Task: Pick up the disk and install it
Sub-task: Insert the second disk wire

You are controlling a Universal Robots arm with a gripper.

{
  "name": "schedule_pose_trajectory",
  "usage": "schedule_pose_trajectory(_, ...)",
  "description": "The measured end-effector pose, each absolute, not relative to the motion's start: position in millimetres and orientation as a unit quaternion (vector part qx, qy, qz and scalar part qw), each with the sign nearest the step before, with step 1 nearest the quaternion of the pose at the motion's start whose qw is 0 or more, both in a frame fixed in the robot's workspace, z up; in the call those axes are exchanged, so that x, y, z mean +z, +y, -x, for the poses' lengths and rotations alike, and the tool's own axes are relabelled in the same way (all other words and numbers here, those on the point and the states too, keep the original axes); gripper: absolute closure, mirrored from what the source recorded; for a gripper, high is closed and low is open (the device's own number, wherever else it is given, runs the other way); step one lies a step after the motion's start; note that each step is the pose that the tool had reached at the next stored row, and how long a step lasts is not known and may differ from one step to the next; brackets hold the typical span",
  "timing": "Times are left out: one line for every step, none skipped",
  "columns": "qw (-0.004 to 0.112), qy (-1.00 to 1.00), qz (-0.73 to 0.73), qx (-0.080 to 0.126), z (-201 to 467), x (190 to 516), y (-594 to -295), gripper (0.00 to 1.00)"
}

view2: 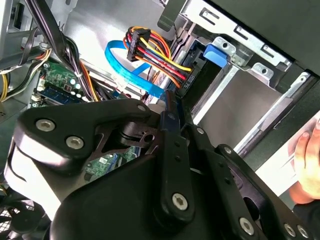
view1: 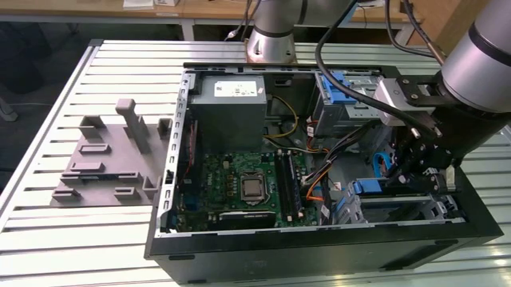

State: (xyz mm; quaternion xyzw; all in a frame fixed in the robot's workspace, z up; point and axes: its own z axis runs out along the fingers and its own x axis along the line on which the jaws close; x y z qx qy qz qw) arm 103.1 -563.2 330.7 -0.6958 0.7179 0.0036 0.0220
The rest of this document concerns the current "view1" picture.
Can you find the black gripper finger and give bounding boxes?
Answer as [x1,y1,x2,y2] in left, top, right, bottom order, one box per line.
[424,145,460,194]
[389,137,432,191]

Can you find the hard disk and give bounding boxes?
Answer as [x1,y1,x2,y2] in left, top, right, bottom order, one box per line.
[354,178,436,200]

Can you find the metal disk bay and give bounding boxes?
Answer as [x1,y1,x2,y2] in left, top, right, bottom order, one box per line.
[332,176,469,225]

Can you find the metal optical drive cage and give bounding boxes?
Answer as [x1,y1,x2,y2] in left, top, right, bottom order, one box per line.
[312,71,405,138]

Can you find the black RAM slot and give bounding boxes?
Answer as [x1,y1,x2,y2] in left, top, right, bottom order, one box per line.
[290,155,306,218]
[275,150,294,221]

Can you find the blue plastic drive latch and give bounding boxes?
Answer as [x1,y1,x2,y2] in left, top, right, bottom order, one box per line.
[324,73,360,105]

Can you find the brown wooden cabinet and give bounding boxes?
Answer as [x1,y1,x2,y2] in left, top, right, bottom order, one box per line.
[409,0,497,60]

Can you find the silver CPU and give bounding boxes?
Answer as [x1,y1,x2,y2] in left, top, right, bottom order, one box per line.
[243,180,266,197]

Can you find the CPU socket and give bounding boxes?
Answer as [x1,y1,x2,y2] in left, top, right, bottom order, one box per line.
[238,170,271,207]

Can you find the metal socket cover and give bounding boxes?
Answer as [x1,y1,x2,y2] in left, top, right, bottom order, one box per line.
[241,176,267,203]

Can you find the black PC case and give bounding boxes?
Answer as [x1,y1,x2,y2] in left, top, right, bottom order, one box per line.
[143,61,505,285]

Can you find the black graphics card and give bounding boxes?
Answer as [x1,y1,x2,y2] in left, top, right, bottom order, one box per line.
[207,209,278,231]

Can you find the green motherboard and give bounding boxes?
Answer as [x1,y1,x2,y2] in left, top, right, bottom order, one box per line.
[175,151,324,231]

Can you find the grey power supply unit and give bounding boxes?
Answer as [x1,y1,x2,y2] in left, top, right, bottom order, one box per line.
[190,74,269,153]

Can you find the grey parts rack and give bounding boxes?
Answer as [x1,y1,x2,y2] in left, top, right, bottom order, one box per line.
[50,98,174,207]

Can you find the grey metal foot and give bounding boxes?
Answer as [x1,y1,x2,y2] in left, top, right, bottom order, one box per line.
[0,95,19,122]

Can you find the blue data wire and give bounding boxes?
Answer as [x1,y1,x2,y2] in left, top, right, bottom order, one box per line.
[372,151,397,180]

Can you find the black cable bundle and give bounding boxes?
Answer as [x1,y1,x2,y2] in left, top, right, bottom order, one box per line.
[310,118,401,225]

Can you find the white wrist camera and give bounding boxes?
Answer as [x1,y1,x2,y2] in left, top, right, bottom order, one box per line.
[376,79,436,126]

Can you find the orange wire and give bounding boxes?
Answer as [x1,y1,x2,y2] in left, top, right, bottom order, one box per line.
[304,175,333,201]

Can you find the white and grey wire bundle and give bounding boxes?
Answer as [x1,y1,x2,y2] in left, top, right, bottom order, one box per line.
[279,142,336,155]

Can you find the yellow wires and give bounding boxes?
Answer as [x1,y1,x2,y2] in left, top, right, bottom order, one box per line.
[263,94,301,140]

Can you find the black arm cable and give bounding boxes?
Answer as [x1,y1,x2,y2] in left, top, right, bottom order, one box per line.
[314,0,441,140]
[385,0,449,65]

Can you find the wooden desk with white frame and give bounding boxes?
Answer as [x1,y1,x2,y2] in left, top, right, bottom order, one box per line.
[0,0,425,45]

